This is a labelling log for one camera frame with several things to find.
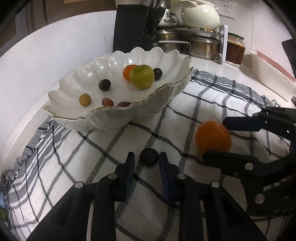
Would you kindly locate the white plastic holder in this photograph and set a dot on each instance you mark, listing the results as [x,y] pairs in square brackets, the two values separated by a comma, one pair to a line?
[268,74]

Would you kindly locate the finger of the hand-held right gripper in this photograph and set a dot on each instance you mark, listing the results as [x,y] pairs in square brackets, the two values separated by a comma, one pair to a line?
[231,160]
[242,124]

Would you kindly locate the large orange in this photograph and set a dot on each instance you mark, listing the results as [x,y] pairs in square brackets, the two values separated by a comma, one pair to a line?
[212,139]

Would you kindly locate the glass jar of red sauce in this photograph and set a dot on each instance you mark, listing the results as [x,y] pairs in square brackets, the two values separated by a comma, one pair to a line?
[234,49]

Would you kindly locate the black white checked cloth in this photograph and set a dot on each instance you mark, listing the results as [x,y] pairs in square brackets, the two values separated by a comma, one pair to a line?
[92,162]

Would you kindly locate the wooden wall cabinet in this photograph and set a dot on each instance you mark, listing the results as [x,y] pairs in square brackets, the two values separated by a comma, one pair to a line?
[57,11]

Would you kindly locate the small yellow plum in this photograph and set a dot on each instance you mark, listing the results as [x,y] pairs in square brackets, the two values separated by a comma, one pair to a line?
[84,100]

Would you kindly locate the blueberry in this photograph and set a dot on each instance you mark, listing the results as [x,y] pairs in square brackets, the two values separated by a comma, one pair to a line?
[149,157]

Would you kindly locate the dark purple plum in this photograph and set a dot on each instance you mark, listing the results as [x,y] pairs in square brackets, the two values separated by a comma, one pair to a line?
[158,73]
[104,84]

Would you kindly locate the green apple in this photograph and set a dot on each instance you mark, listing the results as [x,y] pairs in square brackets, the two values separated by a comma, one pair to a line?
[142,77]

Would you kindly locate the small mandarin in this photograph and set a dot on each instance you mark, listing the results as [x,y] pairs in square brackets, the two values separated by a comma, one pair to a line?
[126,71]

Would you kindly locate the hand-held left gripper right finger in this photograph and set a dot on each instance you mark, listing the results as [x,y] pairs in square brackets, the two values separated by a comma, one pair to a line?
[163,178]

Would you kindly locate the pink board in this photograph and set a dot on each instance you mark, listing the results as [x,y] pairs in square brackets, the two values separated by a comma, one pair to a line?
[284,69]

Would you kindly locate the stainless steel pots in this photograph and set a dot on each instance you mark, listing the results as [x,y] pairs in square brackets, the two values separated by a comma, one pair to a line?
[223,46]

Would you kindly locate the white wall socket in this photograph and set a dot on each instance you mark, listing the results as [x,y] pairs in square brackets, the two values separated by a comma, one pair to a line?
[227,9]

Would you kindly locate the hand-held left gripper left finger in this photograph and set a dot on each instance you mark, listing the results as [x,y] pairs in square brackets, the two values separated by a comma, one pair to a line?
[130,176]

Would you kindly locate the white scalloped bowl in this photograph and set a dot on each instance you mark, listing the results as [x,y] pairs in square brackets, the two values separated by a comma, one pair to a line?
[76,76]

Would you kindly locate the black knife block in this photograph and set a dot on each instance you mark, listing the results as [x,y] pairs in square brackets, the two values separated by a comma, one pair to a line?
[129,30]

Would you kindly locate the white ceramic pot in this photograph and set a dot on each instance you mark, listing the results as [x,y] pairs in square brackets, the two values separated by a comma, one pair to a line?
[201,16]

